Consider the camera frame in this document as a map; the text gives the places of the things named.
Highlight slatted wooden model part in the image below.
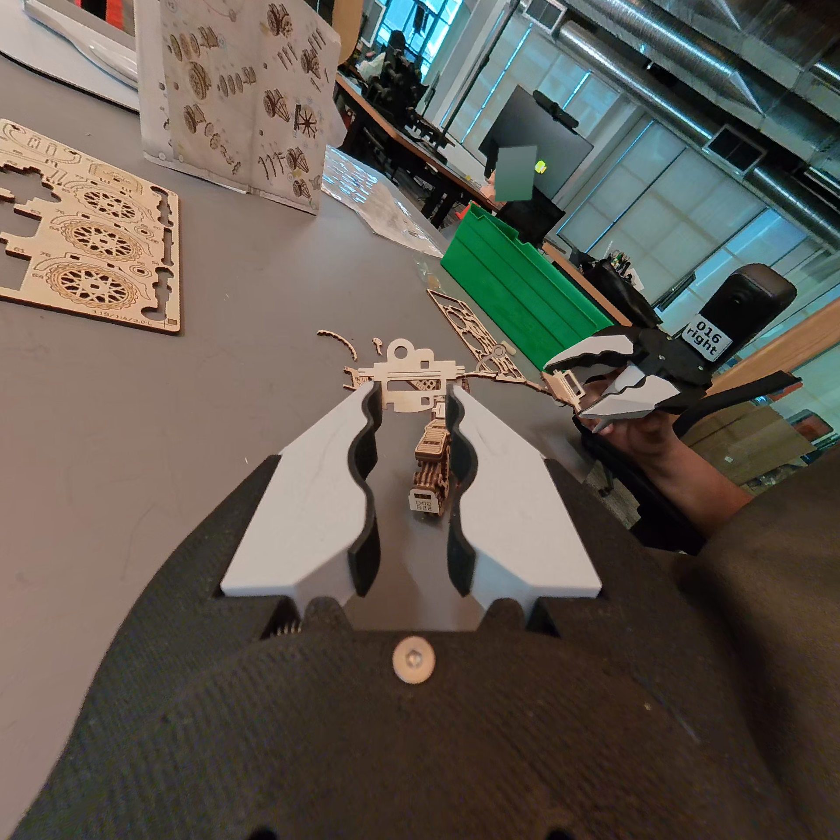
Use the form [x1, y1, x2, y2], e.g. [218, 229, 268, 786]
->
[541, 369, 586, 409]

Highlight wooden train model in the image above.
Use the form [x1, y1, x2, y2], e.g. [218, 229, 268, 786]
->
[410, 403, 455, 521]

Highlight black office chair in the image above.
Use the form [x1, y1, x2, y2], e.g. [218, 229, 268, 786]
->
[577, 420, 710, 555]

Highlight person's right forearm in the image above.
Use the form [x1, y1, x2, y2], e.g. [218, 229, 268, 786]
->
[646, 446, 754, 526]

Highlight grey desk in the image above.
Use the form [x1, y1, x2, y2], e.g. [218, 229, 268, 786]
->
[0, 52, 631, 631]

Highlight green plastic bin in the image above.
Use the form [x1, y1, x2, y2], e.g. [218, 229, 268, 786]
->
[440, 202, 635, 372]

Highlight wooden workbench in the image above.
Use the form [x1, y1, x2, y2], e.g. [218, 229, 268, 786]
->
[335, 72, 500, 224]

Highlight black bag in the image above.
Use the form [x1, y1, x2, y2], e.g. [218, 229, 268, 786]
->
[577, 257, 660, 329]

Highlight printed instruction booklet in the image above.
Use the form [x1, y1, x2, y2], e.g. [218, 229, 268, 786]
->
[134, 0, 345, 216]

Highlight black webcam bar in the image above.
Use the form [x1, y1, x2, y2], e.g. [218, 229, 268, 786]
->
[533, 91, 580, 129]

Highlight clear plastic bag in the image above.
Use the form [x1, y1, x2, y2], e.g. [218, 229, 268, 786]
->
[322, 147, 447, 258]

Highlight wooden puzzle sheet gear cutouts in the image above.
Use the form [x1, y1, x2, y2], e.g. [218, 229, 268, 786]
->
[427, 287, 529, 385]

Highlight wooden part with loop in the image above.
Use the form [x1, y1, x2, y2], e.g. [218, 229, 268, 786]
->
[343, 338, 468, 414]

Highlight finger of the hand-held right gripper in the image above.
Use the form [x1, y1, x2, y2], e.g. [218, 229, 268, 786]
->
[543, 326, 643, 380]
[577, 364, 681, 435]

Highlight white plastic tray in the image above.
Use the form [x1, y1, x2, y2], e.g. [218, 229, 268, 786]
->
[25, 0, 142, 89]

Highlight wooden puzzle sheet with wheels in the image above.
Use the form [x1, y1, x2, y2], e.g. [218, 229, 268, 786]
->
[0, 118, 182, 336]

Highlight cardboard boxes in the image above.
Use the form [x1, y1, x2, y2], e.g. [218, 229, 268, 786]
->
[689, 400, 840, 487]

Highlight person's brown clothing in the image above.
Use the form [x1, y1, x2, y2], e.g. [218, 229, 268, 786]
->
[630, 446, 840, 840]

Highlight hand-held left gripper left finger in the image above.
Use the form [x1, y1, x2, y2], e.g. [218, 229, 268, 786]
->
[220, 382, 383, 608]

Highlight black monitor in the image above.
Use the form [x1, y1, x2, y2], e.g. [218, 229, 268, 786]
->
[479, 85, 595, 201]

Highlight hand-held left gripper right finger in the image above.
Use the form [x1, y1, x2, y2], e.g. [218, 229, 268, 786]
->
[448, 386, 603, 608]

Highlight person's right hand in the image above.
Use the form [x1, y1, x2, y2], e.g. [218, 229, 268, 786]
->
[598, 411, 682, 463]

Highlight silver ventilation duct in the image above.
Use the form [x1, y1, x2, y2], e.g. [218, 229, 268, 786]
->
[558, 16, 840, 247]

